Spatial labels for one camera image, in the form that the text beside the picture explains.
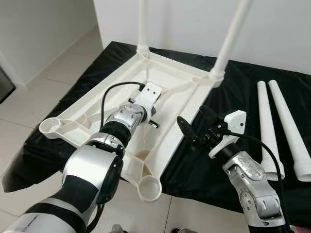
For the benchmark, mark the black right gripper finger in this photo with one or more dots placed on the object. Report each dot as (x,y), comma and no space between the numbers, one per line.
(185,127)
(209,114)

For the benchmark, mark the white plastic table top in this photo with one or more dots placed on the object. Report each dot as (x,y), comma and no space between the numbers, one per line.
(175,97)

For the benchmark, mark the white plastic table leg tube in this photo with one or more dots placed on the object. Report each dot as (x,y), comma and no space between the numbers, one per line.
(143,24)
(231,34)
(266,126)
(289,131)

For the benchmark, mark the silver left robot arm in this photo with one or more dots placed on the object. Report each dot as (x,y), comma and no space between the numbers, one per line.
(87,170)

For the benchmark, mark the black table cloth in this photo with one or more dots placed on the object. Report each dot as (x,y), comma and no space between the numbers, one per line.
(233,97)

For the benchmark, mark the grey right robot leg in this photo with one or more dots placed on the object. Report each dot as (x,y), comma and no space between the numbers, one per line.
(184,230)

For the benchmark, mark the grey robot leg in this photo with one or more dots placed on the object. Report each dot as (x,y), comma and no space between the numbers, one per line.
(116,229)
(184,230)

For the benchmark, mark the grey left robot leg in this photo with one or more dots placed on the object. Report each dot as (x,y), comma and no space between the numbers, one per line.
(116,229)

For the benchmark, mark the steel pedal trash bin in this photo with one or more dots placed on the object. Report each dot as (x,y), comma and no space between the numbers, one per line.
(5,85)

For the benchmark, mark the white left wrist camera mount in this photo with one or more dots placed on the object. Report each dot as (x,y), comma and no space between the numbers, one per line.
(148,97)

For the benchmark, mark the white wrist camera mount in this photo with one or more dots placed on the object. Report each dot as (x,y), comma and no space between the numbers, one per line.
(148,97)
(231,131)

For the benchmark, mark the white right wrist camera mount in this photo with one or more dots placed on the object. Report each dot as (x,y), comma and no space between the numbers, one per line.
(231,131)

